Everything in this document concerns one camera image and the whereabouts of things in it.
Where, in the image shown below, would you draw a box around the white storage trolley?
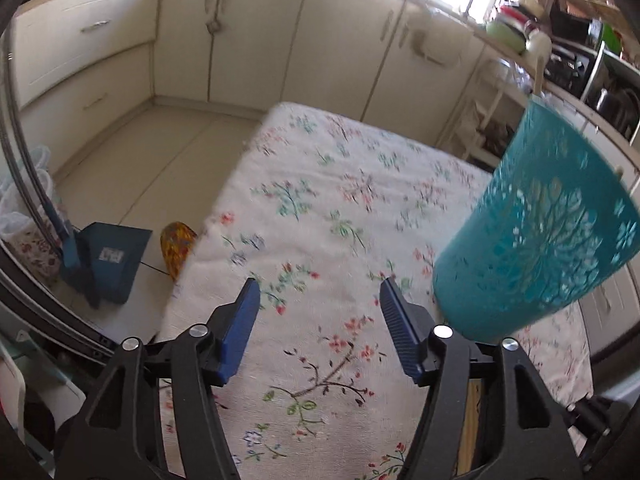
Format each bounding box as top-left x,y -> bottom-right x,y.
437,57 -> 531,171

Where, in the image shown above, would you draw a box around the teal perforated plastic basket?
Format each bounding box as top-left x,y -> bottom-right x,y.
432,95 -> 640,343

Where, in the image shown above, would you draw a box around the green bowl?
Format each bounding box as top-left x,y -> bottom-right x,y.
485,19 -> 528,56

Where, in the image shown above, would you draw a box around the yellow patterned slipper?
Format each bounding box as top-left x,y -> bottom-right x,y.
160,221 -> 199,282

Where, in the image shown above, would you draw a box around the grey sliding door frame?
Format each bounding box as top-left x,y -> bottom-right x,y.
0,25 -> 121,361

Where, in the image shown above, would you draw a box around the metal shelf rack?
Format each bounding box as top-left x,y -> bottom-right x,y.
550,0 -> 640,141

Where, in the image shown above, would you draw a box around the stainless steel pot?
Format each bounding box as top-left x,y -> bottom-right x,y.
595,87 -> 626,117

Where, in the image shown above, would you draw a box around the blue dustpan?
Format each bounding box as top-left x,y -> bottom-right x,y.
60,205 -> 153,309

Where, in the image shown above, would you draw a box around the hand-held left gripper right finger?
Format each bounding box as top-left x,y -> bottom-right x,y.
379,276 -> 583,480

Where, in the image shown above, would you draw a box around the floral tablecloth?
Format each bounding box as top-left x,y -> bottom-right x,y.
157,101 -> 593,480

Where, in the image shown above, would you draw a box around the white hanging bin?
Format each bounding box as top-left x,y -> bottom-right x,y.
410,25 -> 461,67

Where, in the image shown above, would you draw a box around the white kitchen cabinets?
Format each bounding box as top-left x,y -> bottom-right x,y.
10,0 -> 640,351

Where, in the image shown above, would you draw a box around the bundle of wooden chopsticks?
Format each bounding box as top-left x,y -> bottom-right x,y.
457,379 -> 485,476

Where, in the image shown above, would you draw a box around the floral plastic bag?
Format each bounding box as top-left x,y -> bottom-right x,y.
0,145 -> 62,281

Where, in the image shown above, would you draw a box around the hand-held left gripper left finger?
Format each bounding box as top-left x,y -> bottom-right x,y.
55,277 -> 262,480

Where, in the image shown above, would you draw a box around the black countertop oven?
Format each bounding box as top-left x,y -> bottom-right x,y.
542,42 -> 596,101

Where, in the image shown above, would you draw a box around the white thermos jug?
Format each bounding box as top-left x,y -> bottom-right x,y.
524,29 -> 553,96

